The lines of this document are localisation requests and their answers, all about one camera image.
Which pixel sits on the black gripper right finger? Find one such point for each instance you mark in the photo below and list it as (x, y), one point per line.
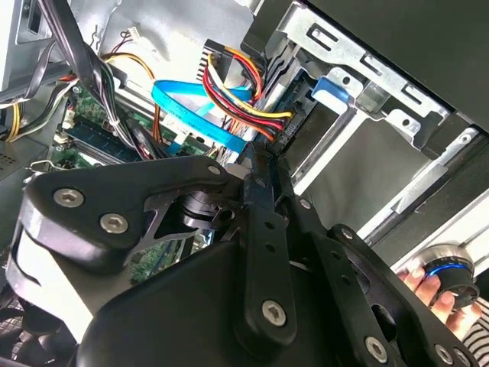
(336, 260)

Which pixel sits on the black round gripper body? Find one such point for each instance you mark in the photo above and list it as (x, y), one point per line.
(172, 325)

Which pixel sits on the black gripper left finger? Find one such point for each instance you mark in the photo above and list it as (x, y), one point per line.
(153, 179)

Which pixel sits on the hard disk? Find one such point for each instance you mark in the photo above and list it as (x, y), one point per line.
(328, 91)

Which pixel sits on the person's hand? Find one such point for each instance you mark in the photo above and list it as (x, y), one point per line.
(426, 290)

